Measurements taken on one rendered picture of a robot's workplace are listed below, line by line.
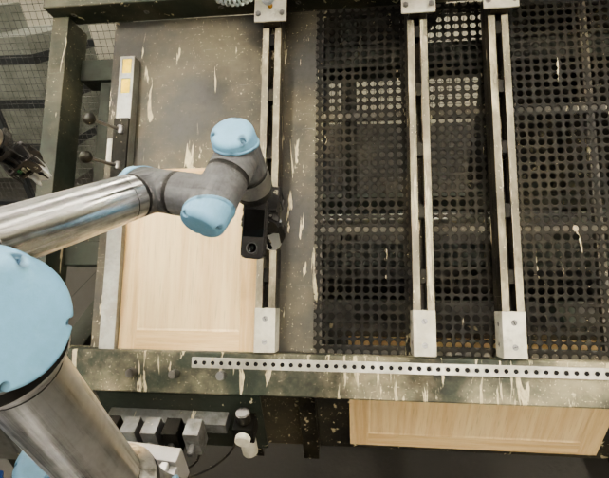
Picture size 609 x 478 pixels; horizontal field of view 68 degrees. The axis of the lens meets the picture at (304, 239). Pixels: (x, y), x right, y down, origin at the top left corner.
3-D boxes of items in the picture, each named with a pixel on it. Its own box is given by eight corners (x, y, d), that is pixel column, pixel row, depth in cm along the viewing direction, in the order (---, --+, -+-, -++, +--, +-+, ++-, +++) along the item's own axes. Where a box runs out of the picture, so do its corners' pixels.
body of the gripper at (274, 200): (286, 203, 98) (276, 167, 88) (281, 237, 94) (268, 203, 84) (253, 202, 100) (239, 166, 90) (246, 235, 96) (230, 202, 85)
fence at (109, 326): (105, 347, 141) (98, 348, 137) (126, 63, 155) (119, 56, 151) (120, 347, 141) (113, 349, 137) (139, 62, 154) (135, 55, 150)
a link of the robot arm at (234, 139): (196, 146, 72) (219, 109, 76) (217, 189, 82) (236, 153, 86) (241, 155, 70) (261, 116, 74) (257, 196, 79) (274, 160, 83)
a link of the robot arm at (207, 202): (175, 233, 77) (202, 183, 82) (230, 244, 73) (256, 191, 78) (151, 206, 71) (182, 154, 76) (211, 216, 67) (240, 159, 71)
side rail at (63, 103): (44, 343, 150) (19, 347, 139) (72, 36, 166) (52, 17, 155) (61, 344, 149) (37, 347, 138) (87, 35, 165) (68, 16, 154)
